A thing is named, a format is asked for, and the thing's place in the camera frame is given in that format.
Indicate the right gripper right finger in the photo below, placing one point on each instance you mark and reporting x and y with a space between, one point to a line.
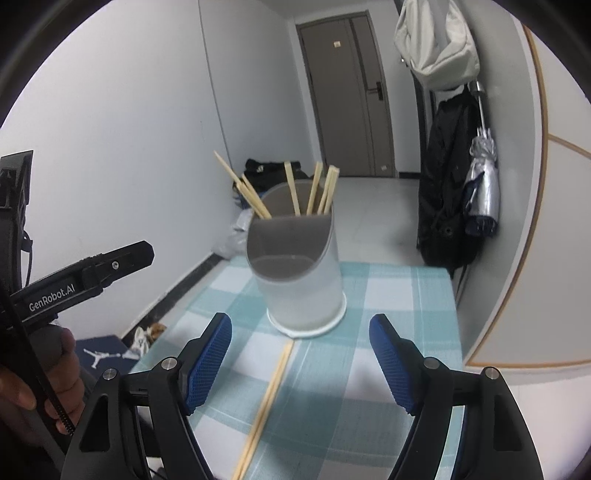
401 363

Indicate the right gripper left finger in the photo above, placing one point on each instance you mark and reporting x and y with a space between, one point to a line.
200 361

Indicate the white shoulder bag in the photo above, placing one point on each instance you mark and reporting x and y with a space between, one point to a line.
435 40

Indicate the person left hand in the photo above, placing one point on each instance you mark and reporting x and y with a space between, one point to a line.
42 390

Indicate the brown slipper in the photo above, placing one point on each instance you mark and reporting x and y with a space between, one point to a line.
155 331

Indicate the white sneaker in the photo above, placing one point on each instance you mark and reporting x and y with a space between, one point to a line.
140 345

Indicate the blue checked tablecloth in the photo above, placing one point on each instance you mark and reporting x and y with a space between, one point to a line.
334 416

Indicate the dark blue floor mat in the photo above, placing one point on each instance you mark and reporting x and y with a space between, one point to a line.
98 354

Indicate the chopstick pair on table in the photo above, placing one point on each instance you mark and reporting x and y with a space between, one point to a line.
263 413

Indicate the white plastic parcel bag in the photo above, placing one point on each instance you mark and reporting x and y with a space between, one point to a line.
233 243

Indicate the white wardrobe cabinet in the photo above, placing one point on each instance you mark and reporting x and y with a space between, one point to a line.
525 308

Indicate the white utensil holder cup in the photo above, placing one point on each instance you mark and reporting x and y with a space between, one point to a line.
295 261

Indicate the chopstick in holder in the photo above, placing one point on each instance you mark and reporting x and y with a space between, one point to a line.
329 190
291 183
227 168
251 196
314 187

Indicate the chopstick in holder middle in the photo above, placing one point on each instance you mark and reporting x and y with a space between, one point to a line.
291 183

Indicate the chopstick in holder right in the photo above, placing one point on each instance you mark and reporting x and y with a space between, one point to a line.
329 190

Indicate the silver folded umbrella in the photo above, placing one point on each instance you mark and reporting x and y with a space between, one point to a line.
482 185

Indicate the chopstick in holder far left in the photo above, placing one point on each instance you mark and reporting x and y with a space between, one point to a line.
227 168

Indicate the black hanging jacket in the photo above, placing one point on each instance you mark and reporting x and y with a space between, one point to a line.
442 238

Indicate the black clothes pile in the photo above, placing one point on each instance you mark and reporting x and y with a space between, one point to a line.
264 175

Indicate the grey entrance door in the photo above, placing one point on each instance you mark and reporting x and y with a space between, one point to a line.
348 94

